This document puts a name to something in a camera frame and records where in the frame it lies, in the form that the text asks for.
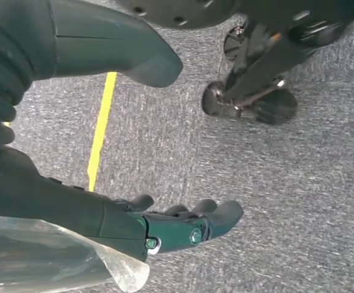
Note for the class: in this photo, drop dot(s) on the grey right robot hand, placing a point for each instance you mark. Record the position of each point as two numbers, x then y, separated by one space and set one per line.
73 210

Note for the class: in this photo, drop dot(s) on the clear plastic film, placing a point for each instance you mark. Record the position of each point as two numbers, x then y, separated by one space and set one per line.
42 263

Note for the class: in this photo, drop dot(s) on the yellow floor tape lines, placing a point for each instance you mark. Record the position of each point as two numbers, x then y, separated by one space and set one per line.
102 121

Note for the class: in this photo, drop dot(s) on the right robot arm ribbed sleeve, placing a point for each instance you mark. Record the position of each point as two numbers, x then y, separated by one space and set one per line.
3 68

